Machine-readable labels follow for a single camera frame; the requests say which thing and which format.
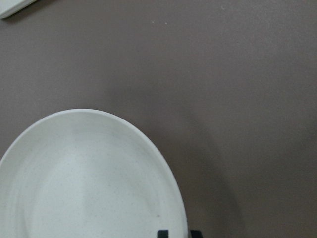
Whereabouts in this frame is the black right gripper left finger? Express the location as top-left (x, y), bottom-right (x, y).
top-left (157, 230), bottom-right (168, 238)

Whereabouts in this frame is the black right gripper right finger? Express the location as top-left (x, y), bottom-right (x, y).
top-left (190, 230), bottom-right (203, 238)

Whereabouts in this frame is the cream round plate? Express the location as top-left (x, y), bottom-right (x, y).
top-left (0, 109), bottom-right (189, 238)

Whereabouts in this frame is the cream rectangular tray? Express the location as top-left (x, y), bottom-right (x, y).
top-left (0, 0), bottom-right (36, 19)

